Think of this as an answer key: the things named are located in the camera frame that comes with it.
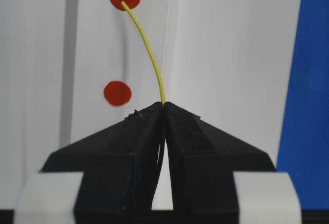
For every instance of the left red dot mark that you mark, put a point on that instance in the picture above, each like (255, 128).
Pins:
(117, 93)

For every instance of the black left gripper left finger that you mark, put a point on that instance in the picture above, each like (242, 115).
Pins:
(120, 165)

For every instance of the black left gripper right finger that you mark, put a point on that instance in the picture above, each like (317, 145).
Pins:
(202, 159)

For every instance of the large white base board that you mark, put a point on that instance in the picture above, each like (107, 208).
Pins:
(231, 66)

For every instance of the blue table cloth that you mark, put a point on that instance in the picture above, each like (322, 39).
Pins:
(303, 150)

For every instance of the small raised white plate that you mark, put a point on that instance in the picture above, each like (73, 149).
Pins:
(101, 44)

